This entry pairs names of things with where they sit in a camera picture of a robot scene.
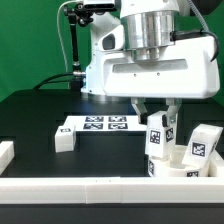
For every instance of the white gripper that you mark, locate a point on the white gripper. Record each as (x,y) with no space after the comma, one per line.
(183,70)

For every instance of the white left fence rail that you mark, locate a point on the white left fence rail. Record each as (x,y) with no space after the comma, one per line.
(6,154)

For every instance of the white front fence rail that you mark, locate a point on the white front fence rail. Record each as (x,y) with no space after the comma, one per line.
(111,190)

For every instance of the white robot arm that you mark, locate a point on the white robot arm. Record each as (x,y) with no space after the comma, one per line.
(138,53)

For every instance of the white round stool seat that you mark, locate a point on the white round stool seat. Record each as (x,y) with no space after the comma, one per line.
(172,166)

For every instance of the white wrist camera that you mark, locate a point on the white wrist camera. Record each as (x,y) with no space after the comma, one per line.
(112,41)

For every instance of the white right fence rail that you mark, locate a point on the white right fence rail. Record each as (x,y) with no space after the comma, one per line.
(216,168)

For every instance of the white fence rail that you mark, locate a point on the white fence rail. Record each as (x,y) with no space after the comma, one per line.
(6,154)
(111,190)
(216,168)

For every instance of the white marker base plate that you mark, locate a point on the white marker base plate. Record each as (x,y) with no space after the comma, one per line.
(106,123)

